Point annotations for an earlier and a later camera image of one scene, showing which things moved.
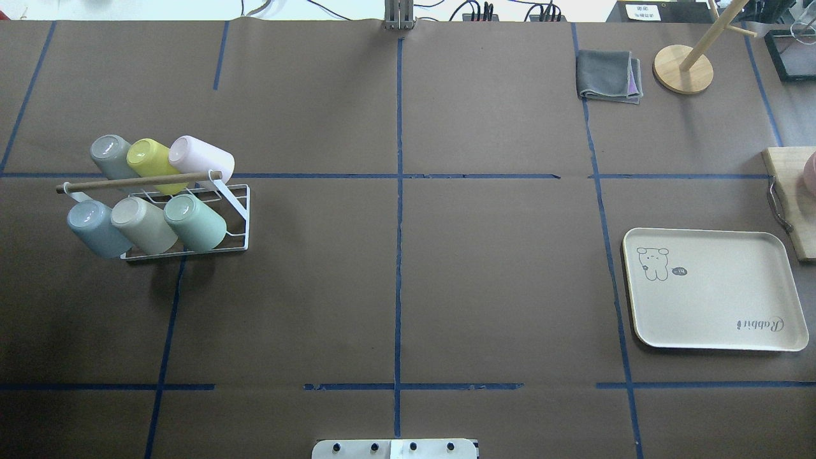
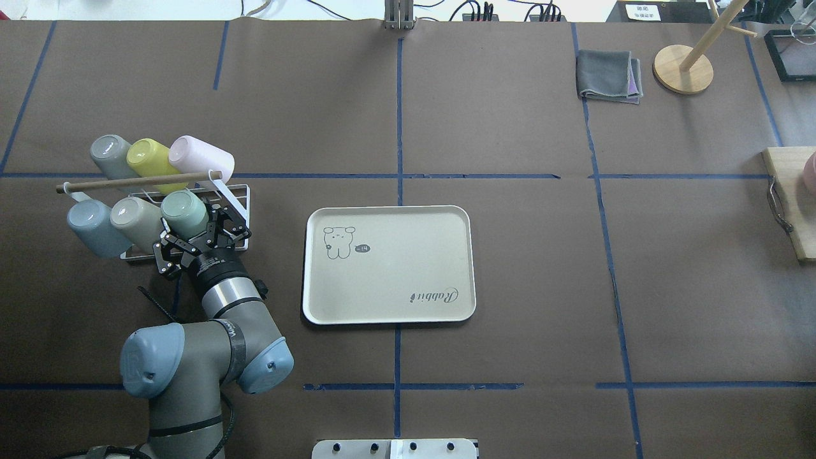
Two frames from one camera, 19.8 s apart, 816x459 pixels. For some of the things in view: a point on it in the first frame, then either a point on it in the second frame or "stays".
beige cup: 145,227 stays
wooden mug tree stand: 684,69 stays
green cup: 198,227 stays
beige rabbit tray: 713,289 to 389,264
